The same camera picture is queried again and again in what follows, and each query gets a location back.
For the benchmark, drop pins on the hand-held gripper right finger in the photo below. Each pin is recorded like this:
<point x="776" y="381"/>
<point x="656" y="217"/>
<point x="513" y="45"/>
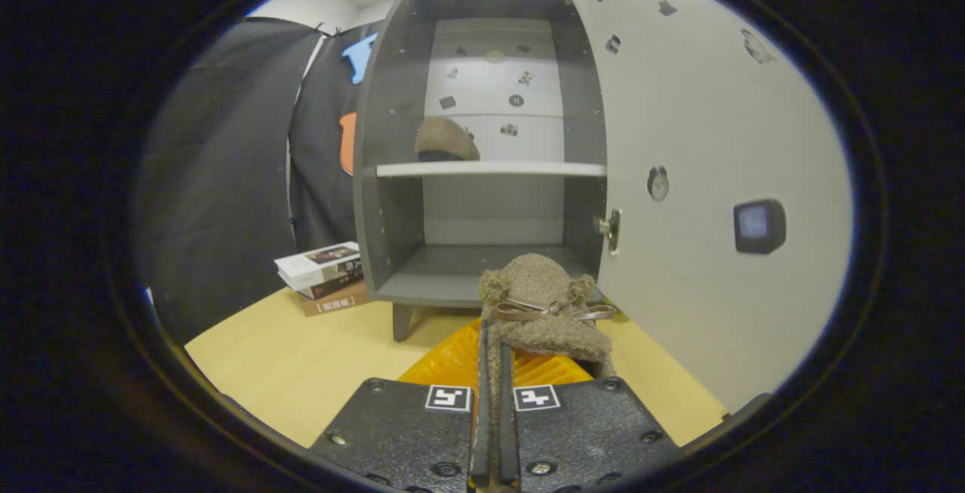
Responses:
<point x="507" y="440"/>

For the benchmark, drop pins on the black cover book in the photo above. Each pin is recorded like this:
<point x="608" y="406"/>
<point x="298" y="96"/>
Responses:
<point x="339" y="279"/>

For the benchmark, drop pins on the black backdrop cloth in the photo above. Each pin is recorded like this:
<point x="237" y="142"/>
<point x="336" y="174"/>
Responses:
<point x="226" y="176"/>

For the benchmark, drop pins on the grey shoe cabinet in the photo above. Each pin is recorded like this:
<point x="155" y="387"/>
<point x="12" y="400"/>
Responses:
<point x="392" y="139"/>

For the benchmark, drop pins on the brown book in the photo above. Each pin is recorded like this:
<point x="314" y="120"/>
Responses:
<point x="339" y="303"/>

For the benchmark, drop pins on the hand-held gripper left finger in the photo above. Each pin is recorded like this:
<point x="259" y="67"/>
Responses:
<point x="480" y="440"/>

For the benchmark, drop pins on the white shoe cabinet door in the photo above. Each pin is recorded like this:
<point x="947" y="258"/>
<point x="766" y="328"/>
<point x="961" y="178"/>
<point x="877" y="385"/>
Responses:
<point x="716" y="139"/>

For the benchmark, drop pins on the brown fuzzy shoe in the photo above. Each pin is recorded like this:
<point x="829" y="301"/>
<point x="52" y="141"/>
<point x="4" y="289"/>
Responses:
<point x="539" y="282"/>
<point x="445" y="139"/>

